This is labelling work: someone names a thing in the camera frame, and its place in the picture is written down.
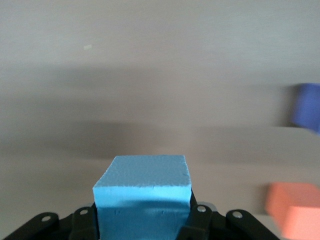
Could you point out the orange foam block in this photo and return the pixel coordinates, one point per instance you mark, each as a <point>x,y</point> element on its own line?
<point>295,210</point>

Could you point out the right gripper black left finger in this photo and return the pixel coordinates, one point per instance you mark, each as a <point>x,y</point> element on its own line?
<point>50,227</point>

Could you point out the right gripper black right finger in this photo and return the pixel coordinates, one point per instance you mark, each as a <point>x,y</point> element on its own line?
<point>225,227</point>

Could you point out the purple foam block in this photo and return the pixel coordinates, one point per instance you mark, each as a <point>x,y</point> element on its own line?
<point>307,107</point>

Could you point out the blue foam block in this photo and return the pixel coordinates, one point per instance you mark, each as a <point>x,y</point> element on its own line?
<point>142,180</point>

